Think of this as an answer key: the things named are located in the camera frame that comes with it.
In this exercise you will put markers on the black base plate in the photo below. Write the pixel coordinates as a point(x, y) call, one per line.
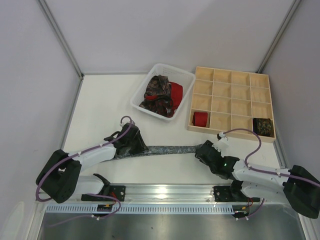
point(114, 191)
point(222, 193)

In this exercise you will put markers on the white plastic basket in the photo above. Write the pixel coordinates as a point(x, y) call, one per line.
point(174, 74)

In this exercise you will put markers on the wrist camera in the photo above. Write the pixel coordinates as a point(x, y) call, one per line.
point(222, 142)
point(132, 123)

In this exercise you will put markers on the wooden compartment tray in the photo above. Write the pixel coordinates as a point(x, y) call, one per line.
point(232, 99)

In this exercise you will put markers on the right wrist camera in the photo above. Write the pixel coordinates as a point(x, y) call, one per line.
point(222, 142)

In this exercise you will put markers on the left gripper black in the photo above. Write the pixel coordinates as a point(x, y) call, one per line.
point(136, 139)

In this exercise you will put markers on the blue-grey floral tie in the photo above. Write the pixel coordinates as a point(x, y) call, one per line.
point(158, 151)

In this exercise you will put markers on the red tie in basket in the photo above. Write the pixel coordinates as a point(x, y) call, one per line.
point(176, 94)

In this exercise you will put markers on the rolled dark patterned tie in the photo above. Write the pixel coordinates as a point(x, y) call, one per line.
point(263, 127)

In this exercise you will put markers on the aluminium mounting rail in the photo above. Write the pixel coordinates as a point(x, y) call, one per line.
point(169, 193)

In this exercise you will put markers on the rolled red tie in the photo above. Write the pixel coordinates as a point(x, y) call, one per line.
point(200, 119)

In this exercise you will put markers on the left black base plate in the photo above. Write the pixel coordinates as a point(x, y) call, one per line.
point(114, 191)

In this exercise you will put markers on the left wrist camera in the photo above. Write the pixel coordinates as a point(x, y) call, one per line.
point(132, 123)

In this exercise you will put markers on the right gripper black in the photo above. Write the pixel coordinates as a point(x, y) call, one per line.
point(204, 155)

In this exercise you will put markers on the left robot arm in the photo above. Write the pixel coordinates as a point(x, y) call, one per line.
point(60, 178)

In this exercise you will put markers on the dark floral tie in basket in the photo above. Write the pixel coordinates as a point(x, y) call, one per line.
point(157, 96)

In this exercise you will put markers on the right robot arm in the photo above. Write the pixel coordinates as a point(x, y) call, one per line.
point(295, 187)

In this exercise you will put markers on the white slotted cable duct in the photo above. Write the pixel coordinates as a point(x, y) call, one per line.
point(206, 209)

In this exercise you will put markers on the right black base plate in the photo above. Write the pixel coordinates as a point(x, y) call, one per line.
point(222, 193)

